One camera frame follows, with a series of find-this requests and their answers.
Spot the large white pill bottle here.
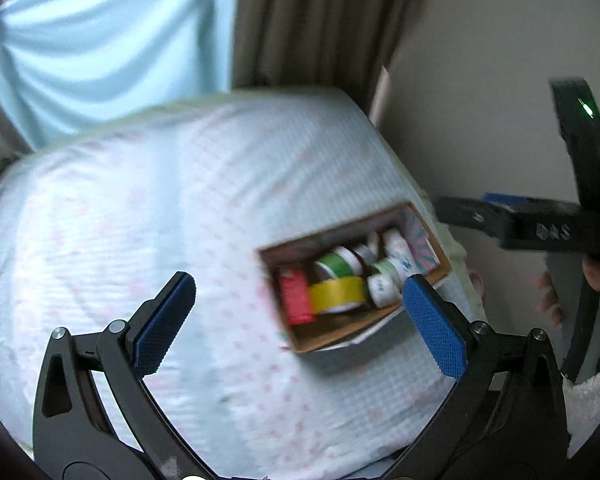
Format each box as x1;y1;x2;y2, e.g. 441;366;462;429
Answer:
382;229;419;274

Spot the red jar silver lid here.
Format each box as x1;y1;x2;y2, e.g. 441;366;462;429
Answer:
352;244;377;266

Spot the green label white bottle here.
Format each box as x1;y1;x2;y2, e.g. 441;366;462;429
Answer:
314;246;363;280

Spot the red carton box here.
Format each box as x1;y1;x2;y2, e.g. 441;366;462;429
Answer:
278;266;315;326

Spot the white earbuds case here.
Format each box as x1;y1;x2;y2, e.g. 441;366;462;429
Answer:
366;232;380;256

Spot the person's right hand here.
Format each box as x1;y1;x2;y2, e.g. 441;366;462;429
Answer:
536;254;600;333

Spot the white fluffy sleeve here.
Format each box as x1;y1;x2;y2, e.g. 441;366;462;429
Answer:
562;372;600;458

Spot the cardboard box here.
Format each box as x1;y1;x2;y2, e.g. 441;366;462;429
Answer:
259;202;452;354

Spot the pale green white jar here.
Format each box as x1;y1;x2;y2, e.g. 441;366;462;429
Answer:
367;257;408;309

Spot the yellow tape roll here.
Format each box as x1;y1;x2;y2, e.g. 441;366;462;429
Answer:
310;276;366;315

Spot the checkered quilt bedspread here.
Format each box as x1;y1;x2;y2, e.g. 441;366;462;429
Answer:
0;86;487;480

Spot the beige brown curtain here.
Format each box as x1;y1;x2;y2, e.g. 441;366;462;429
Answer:
232;0;417;110

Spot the light blue curtain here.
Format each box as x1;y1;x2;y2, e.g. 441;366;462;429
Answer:
0;0;237;156

